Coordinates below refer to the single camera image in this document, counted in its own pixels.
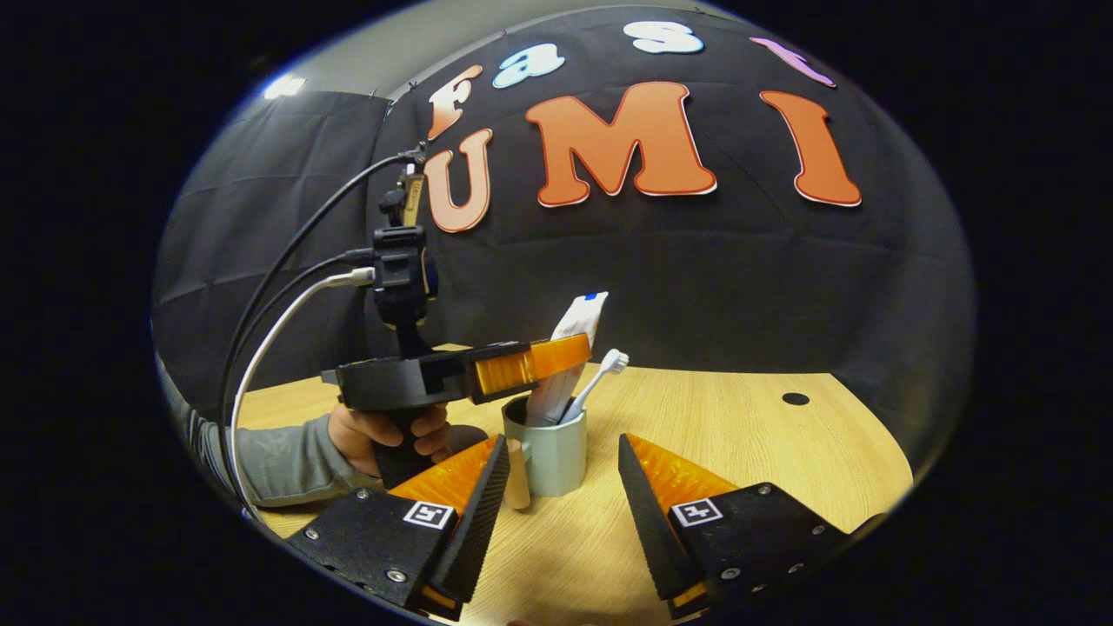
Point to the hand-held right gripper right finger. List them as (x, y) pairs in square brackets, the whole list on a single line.
[(652, 522)]

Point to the white toothpaste tube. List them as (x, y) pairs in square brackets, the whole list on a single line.
[(578, 322)]

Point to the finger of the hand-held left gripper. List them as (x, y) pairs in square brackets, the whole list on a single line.
[(530, 363)]

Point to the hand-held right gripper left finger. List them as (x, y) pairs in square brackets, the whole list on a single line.
[(474, 522)]

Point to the wooden desktop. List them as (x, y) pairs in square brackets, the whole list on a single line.
[(739, 417)]

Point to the dark brown round coaster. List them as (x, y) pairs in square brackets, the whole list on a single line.
[(469, 435)]

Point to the white toothbrush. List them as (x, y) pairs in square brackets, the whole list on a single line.
[(600, 376)]

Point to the black backdrop cloth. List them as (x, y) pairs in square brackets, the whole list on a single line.
[(696, 278)]

